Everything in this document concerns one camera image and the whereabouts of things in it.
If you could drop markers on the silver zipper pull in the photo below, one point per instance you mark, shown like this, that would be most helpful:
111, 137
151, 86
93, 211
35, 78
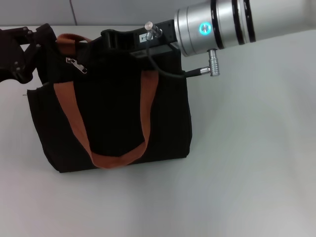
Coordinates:
78, 66

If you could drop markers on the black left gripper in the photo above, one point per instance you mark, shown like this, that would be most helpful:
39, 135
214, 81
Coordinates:
8, 55

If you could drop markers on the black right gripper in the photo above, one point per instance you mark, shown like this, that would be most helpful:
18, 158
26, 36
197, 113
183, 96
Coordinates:
123, 40

